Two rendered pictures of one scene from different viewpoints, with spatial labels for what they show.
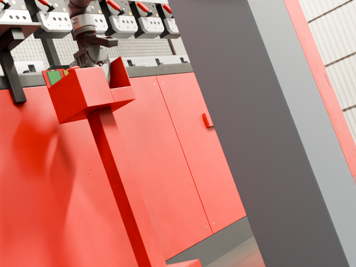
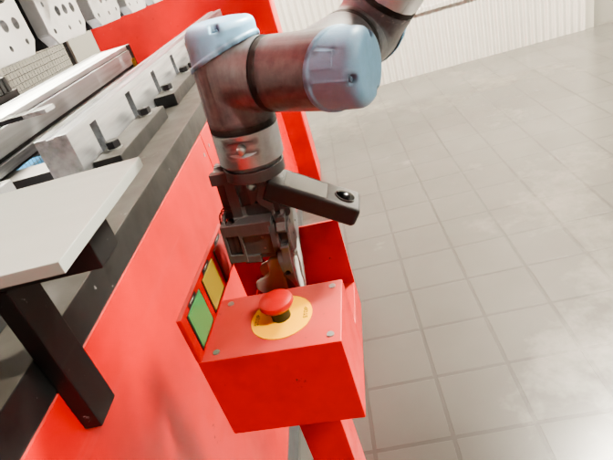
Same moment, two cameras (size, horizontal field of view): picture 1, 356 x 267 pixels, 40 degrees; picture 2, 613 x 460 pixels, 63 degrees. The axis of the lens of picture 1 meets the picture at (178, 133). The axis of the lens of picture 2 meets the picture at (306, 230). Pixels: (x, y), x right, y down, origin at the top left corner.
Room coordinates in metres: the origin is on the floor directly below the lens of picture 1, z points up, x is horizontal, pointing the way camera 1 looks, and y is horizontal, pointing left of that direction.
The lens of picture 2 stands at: (1.08, 0.41, 1.13)
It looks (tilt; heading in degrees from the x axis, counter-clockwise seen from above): 29 degrees down; 331
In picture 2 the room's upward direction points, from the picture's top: 18 degrees counter-clockwise
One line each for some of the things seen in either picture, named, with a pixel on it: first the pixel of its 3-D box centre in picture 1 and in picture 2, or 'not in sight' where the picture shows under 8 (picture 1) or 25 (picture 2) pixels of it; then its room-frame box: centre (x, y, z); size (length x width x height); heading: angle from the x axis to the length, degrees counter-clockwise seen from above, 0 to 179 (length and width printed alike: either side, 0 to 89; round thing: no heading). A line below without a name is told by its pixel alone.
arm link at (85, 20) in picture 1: (82, 24); (248, 145); (1.57, 0.17, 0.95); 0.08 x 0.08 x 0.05
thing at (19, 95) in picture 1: (14, 68); (74, 330); (1.54, 0.42, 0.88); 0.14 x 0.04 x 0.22; 52
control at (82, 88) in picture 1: (89, 85); (285, 311); (1.55, 0.21, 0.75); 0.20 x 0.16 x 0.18; 138
